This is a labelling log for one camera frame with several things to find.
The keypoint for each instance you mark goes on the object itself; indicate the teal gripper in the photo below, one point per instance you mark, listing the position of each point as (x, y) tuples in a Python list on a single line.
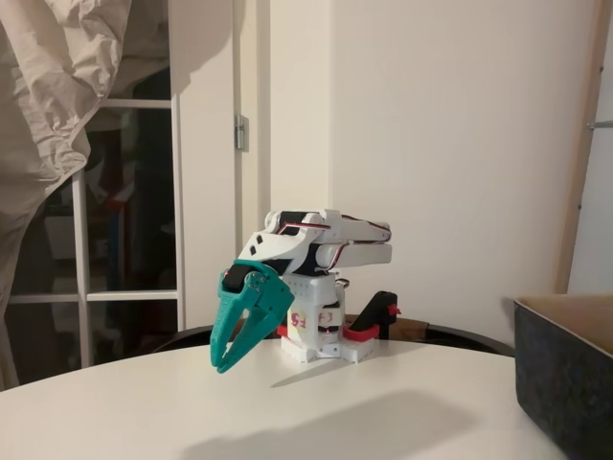
[(269, 290)]

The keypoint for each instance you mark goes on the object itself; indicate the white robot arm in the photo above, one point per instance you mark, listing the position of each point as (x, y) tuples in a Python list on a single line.
[(354, 244)]

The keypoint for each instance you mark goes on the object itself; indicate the grey felt box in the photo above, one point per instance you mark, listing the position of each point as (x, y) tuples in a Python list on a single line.
[(560, 374)]

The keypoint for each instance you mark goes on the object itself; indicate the black clamp with red pad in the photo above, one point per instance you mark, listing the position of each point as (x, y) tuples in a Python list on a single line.
[(284, 331), (376, 306)]

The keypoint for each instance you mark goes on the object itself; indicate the white framed glass door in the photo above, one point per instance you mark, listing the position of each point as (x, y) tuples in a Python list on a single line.
[(178, 191)]

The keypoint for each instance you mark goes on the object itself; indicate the silver door hinge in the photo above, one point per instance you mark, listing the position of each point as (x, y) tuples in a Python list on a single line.
[(241, 134)]

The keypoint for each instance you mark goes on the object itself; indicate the beige crumpled curtain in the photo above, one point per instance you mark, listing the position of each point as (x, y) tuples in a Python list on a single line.
[(48, 96)]

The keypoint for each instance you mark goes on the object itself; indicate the metal rod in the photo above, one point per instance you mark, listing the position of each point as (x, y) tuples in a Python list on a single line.
[(601, 125)]

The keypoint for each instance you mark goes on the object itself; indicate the wooden frame with frosted panel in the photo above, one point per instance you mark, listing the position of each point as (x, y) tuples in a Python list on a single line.
[(574, 191)]

